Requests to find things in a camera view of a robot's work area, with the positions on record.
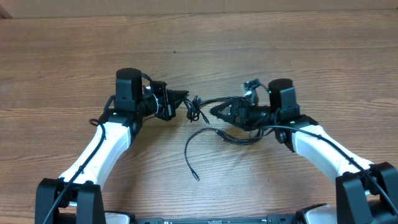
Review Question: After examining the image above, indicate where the thin black USB cable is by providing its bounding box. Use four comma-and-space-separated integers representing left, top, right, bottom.
183, 126, 265, 182

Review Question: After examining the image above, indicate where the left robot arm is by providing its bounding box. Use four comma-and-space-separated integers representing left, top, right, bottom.
35, 68, 188, 223

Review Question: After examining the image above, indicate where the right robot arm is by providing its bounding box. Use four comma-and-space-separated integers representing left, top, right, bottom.
210, 78, 397, 223

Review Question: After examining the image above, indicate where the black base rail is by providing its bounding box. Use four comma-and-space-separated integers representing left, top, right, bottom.
131, 214, 302, 224

